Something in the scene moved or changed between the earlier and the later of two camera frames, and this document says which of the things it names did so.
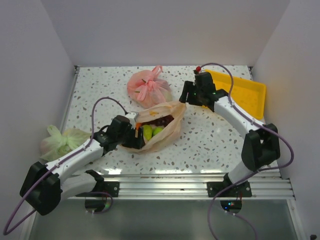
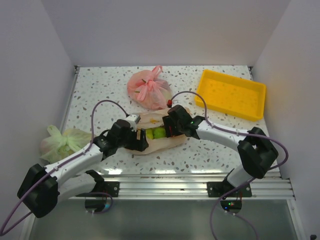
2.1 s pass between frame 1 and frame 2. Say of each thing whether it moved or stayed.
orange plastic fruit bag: moved
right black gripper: moved
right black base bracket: stayed
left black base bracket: stayed
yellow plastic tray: stayed
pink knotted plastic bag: stayed
